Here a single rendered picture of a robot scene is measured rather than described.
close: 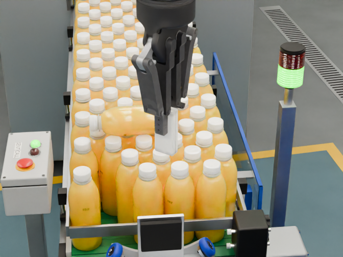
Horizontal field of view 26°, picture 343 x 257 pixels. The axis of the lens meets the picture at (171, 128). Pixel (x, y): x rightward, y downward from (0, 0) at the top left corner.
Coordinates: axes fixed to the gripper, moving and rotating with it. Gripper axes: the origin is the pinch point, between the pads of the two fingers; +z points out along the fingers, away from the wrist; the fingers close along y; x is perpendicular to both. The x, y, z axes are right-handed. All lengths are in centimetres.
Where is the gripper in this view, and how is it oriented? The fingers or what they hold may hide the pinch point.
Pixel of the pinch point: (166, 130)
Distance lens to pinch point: 103.1
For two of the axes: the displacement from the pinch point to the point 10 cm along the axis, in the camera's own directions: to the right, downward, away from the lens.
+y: 5.2, -4.3, 7.4
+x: -8.5, -2.7, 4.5
